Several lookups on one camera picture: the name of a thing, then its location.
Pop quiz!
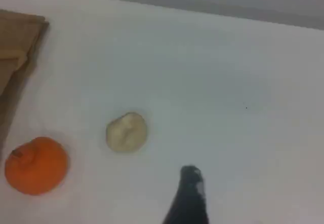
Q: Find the pale egg yolk pastry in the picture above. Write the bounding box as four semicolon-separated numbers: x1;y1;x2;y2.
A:
105;111;148;154

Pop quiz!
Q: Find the orange pear-shaped toy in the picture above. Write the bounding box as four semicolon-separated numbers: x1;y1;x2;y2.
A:
4;136;70;196

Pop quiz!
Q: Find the brown jute tote bag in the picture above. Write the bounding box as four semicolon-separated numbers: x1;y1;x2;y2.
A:
0;9;50;156

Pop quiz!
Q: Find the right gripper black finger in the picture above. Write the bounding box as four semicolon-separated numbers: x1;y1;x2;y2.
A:
161;165;210;224

